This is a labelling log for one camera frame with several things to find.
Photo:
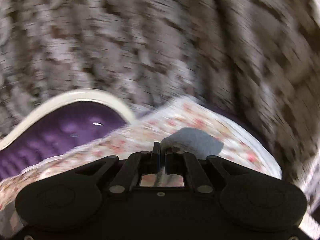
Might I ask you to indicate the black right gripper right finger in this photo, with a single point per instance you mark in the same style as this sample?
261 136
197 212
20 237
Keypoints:
186 165

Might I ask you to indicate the brown silver damask curtain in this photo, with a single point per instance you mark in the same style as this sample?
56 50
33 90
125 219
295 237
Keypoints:
255 59

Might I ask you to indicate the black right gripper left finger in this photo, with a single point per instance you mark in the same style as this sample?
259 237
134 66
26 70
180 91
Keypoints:
137 165

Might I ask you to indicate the floral bed cover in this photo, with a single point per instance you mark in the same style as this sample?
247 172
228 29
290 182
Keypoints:
239 146

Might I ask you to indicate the grey argyle knit sweater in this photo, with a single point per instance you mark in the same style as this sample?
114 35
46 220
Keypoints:
192 140

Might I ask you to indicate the purple tufted headboard white frame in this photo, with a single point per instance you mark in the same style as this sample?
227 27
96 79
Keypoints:
60 124

